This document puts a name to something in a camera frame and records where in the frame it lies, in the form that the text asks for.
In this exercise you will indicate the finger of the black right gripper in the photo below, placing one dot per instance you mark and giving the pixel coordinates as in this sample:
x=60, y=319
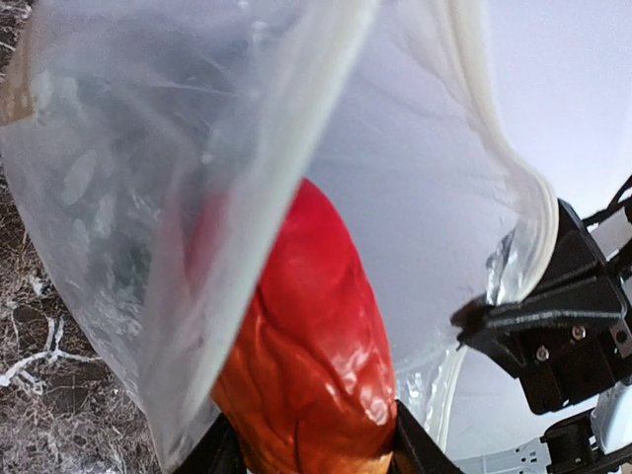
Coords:
x=595, y=301

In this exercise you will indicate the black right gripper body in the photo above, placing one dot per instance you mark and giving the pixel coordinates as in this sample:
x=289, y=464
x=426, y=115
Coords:
x=564, y=367

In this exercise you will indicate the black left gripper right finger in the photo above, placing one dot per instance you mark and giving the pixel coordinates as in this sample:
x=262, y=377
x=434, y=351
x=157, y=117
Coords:
x=414, y=451

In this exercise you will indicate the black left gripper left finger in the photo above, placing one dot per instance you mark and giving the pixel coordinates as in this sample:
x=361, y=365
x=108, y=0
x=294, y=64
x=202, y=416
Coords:
x=218, y=452

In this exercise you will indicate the red orange mango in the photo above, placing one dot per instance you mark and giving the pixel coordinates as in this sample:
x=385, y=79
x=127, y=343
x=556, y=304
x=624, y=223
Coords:
x=309, y=384

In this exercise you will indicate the clear zip top bag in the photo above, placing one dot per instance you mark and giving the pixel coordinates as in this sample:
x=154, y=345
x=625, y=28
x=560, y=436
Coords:
x=151, y=148

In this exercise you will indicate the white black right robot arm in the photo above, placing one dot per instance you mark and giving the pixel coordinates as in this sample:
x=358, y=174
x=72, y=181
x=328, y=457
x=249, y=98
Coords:
x=597, y=440

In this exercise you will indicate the white slotted cable duct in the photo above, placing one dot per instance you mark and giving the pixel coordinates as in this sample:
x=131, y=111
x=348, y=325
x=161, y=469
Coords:
x=532, y=457

